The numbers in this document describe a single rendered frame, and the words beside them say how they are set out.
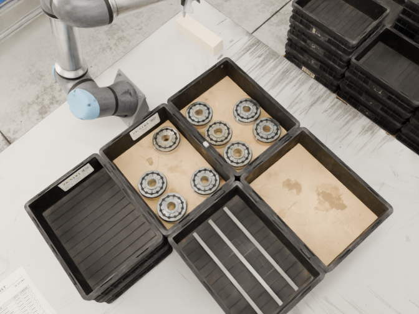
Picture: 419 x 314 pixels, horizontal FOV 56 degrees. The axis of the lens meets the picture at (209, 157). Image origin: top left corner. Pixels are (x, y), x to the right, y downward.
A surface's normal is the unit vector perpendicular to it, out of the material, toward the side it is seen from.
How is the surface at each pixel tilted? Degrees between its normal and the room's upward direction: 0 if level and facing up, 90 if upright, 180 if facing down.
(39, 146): 0
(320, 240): 0
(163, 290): 0
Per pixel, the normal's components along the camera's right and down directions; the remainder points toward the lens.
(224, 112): -0.07, -0.40
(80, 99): -0.53, 0.32
